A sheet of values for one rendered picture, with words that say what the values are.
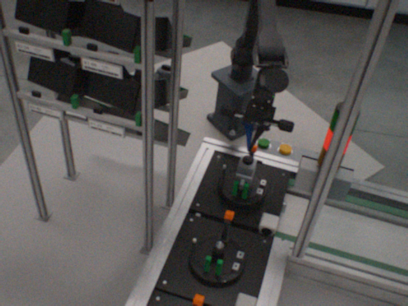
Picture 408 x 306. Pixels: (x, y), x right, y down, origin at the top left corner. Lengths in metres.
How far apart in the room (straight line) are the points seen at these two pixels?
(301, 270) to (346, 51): 2.86
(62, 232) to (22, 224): 0.12
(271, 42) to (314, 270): 0.59
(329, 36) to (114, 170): 2.89
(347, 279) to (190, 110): 0.84
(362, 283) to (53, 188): 0.92
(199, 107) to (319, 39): 2.38
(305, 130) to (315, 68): 1.95
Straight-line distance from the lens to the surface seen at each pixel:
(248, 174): 1.33
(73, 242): 1.44
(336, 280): 1.37
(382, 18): 0.89
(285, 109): 1.90
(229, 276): 1.22
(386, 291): 1.38
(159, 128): 1.27
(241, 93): 1.60
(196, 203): 1.37
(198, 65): 2.06
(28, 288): 1.38
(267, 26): 1.28
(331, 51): 3.99
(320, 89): 3.55
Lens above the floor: 2.02
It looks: 44 degrees down
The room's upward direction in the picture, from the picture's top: 6 degrees clockwise
